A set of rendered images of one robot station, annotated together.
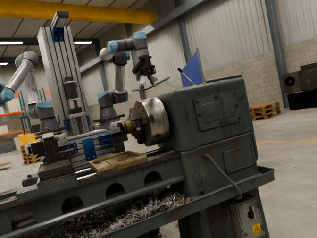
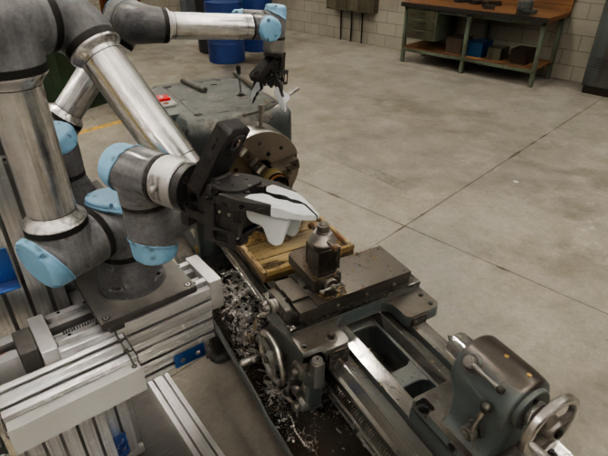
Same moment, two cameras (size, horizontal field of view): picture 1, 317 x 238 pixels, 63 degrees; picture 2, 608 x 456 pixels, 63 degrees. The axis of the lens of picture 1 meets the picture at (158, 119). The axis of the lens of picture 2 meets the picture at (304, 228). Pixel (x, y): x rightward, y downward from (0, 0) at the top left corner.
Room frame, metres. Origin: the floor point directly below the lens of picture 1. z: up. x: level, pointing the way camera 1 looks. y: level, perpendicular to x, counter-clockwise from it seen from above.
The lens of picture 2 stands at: (1.76, 1.83, 1.88)
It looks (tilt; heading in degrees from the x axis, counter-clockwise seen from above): 32 degrees down; 263
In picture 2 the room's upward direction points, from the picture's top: straight up
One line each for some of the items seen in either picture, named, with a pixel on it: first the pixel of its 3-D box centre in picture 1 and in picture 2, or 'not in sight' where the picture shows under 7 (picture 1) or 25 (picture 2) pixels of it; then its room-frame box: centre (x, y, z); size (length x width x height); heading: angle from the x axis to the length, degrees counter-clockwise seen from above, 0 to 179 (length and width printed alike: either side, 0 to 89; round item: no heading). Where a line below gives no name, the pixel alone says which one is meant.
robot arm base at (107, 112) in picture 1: (107, 112); (67, 185); (2.31, 0.43, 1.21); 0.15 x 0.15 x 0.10
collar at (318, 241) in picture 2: (47, 135); (322, 236); (1.57, 0.68, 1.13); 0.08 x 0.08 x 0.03
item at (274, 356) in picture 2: not in sight; (284, 361); (1.69, 0.76, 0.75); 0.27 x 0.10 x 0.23; 112
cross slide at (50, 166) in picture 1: (54, 166); (339, 283); (1.51, 0.66, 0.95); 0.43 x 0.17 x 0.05; 22
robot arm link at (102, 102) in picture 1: (105, 98); (57, 148); (2.31, 0.42, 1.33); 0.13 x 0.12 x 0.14; 113
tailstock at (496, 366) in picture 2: not in sight; (491, 403); (1.28, 1.18, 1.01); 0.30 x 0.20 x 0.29; 112
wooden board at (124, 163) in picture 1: (116, 161); (290, 242); (1.63, 0.32, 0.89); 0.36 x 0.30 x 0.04; 22
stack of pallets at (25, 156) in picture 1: (41, 150); not in sight; (10.26, 4.79, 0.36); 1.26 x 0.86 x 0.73; 140
